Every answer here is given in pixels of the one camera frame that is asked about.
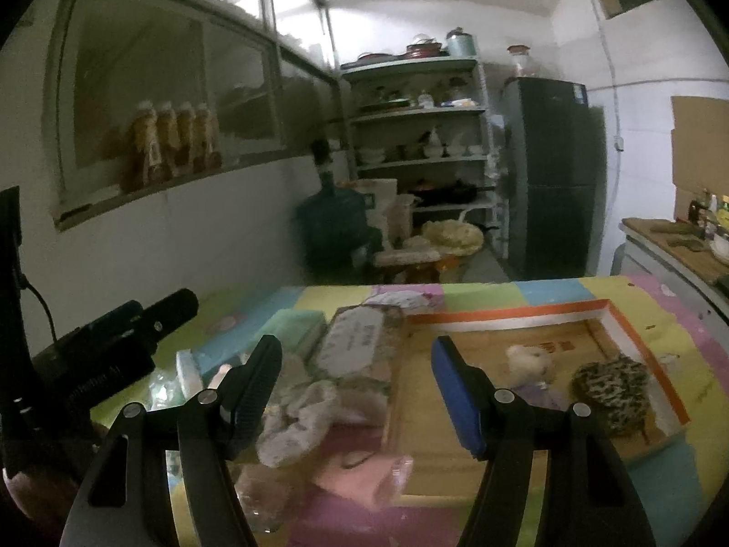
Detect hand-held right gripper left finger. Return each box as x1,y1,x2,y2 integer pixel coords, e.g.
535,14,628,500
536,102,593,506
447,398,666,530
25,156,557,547
60,333,284,547

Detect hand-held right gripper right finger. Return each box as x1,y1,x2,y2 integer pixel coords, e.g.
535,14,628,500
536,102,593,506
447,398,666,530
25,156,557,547
430,335,658,547

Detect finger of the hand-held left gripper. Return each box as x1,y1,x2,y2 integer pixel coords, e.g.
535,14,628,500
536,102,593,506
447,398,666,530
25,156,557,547
141,289,199,344

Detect orange-rimmed cardboard box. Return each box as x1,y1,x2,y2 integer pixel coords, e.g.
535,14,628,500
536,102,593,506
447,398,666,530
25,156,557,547
387,298,693,502

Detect pink cloth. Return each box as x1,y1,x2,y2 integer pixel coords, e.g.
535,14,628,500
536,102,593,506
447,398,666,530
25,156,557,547
310,450,414,514

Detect white fuzzy towel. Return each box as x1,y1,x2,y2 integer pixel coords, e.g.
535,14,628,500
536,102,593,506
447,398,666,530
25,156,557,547
256,379,391,468

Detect clear plastic bag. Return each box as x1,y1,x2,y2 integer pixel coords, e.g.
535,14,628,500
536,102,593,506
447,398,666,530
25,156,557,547
231,461,297,533
145,347,246,411

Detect green tissue box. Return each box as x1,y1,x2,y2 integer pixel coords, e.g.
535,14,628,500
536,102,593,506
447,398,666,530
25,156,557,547
259,309,328,360

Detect white plush toy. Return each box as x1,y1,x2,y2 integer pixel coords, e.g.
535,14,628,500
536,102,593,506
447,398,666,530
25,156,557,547
506,343,558,391

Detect floral tissue pack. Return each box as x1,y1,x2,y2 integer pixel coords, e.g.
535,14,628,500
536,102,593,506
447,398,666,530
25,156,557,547
310,304,405,394

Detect low stool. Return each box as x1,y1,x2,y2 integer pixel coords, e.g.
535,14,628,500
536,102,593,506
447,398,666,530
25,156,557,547
376,248,457,283

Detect leopard print cloth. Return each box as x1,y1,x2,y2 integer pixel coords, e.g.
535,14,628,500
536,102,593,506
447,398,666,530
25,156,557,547
571,355,650,437

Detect yellow bundle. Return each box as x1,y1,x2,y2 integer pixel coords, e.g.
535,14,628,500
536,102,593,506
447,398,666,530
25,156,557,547
421,219,485,257

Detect blue water jug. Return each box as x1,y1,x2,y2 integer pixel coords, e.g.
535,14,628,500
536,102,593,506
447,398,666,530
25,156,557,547
293,182,380,274

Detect black water pump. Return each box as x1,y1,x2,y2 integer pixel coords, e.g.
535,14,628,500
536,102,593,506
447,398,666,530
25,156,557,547
312,139,337,189

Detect colourful printed table mat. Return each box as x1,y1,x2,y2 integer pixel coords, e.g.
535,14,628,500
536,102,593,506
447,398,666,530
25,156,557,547
91,276,729,547

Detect dark grey refrigerator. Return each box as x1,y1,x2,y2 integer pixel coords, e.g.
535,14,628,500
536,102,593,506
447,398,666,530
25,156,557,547
501,77,607,280

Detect wooden kitchen counter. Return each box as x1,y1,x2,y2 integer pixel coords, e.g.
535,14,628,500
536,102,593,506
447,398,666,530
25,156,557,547
612,217,729,320

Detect white metal shelf rack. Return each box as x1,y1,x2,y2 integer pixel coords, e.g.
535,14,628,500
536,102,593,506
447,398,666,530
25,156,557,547
340,57,505,257

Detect glass jar with red lid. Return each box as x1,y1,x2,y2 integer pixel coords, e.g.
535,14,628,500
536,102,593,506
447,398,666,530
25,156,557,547
507,44,539,79

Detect stacked red bowls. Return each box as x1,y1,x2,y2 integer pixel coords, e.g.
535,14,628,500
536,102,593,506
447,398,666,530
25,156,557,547
406,37,445,59

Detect teal metal pot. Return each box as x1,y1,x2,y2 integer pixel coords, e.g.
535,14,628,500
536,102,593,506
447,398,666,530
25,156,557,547
446,27,478,58

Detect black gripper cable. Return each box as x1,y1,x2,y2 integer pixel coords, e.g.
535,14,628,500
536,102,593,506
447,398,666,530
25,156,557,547
17,273,58,348

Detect sliding window frame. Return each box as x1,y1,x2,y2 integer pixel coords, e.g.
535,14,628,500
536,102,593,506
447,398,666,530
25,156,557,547
48,0,343,229

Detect cardboard wall sheet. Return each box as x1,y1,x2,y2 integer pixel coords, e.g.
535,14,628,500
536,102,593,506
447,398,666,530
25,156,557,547
671,96,729,223

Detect white wall cable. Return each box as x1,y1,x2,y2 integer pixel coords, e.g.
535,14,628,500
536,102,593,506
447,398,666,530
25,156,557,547
586,0,624,138

